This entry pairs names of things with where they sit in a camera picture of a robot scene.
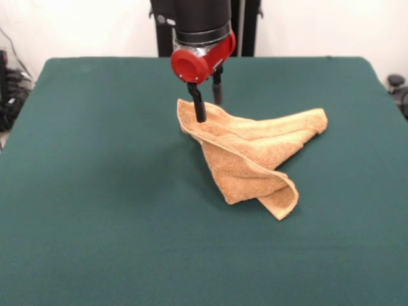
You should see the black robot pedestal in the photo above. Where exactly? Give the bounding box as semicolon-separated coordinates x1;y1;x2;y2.
148;0;265;58

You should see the dark green table cloth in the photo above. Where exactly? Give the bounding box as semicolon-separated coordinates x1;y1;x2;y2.
0;56;408;306

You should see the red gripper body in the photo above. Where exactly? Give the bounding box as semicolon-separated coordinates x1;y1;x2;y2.
170;30;237;85

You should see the tan terry towel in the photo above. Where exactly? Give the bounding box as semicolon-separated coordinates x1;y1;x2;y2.
177;98;328;221

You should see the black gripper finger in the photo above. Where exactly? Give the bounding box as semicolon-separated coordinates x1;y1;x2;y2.
186;82;207;124
212;66;225;105

